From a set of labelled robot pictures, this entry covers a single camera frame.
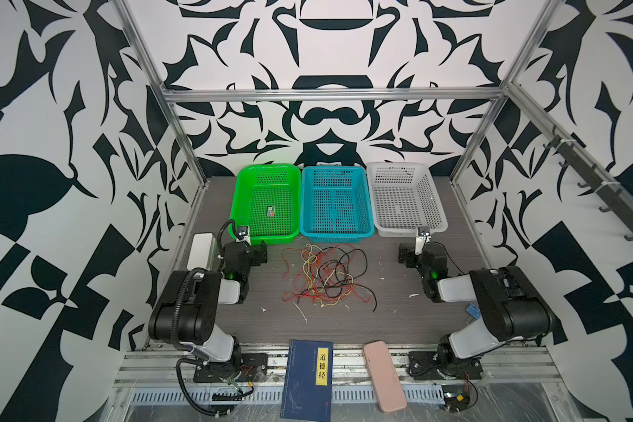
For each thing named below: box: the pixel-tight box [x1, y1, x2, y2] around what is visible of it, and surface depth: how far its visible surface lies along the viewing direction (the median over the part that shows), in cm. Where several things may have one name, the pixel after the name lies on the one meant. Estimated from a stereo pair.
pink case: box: [363, 341, 408, 414], surface depth 72 cm
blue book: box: [279, 339, 334, 422], surface depth 73 cm
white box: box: [186, 232, 217, 271], surface depth 92 cm
